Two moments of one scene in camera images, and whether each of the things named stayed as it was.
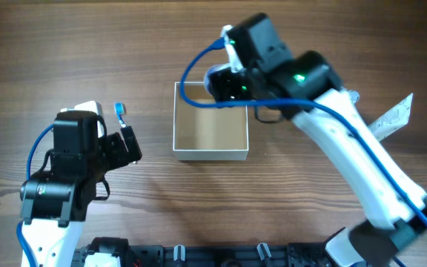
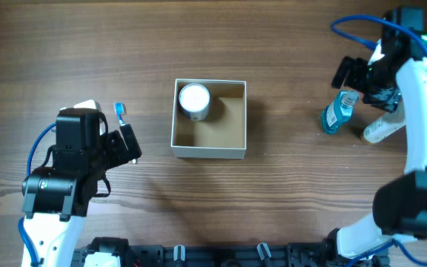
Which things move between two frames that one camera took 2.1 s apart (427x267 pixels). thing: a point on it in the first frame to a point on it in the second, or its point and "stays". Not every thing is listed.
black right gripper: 222,85 to 364,79
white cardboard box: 204,133 stays
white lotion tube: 393,121 stays
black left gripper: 116,149 stays
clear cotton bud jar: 215,68 to 193,100
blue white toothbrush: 119,110 stays
